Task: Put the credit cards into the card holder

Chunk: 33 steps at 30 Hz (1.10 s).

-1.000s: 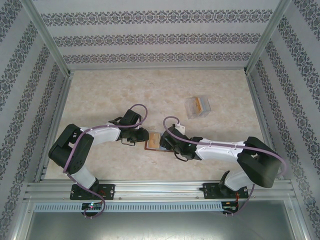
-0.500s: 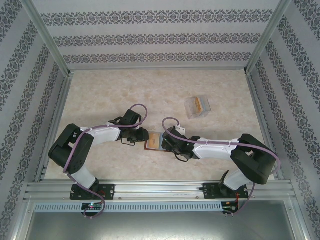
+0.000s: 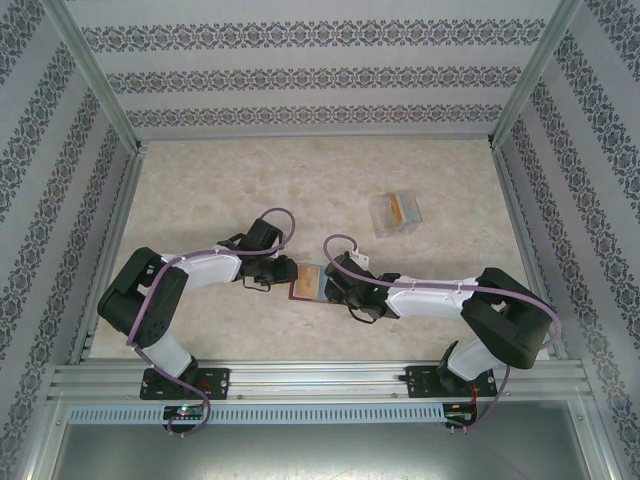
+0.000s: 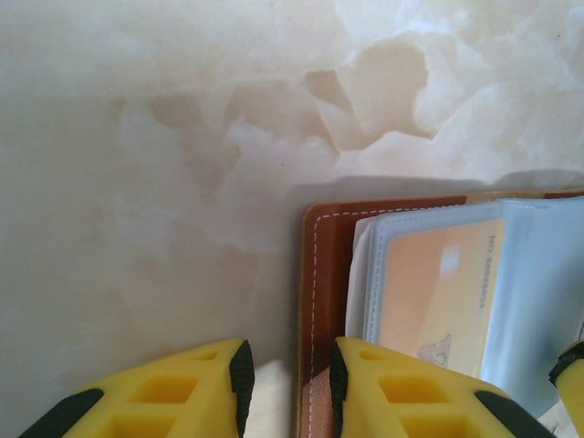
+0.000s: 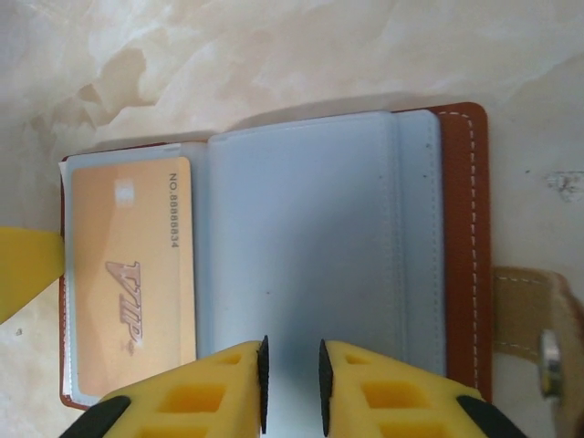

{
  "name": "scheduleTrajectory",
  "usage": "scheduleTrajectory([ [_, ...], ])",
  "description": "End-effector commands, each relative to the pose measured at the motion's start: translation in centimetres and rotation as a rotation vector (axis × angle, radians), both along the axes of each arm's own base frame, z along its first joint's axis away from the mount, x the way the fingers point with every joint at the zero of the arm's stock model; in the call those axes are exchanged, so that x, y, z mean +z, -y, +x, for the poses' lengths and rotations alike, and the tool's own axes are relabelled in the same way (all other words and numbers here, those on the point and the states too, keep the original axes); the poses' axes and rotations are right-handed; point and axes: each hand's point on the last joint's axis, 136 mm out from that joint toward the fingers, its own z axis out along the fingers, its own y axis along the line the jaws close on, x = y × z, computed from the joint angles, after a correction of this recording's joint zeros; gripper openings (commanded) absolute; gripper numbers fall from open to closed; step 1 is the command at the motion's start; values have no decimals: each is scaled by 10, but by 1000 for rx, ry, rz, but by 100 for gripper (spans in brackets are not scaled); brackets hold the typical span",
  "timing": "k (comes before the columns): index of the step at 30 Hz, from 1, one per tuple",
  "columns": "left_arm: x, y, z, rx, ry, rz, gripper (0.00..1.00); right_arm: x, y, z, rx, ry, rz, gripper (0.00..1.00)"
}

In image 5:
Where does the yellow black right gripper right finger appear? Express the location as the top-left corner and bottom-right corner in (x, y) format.
(318, 338), (519, 438)

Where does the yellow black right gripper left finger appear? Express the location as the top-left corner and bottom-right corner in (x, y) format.
(58, 335), (271, 438)

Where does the gold VIP card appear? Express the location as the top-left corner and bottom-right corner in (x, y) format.
(71, 156), (197, 396)

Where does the brown leather card holder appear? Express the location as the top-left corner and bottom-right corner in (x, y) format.
(58, 100), (584, 410)

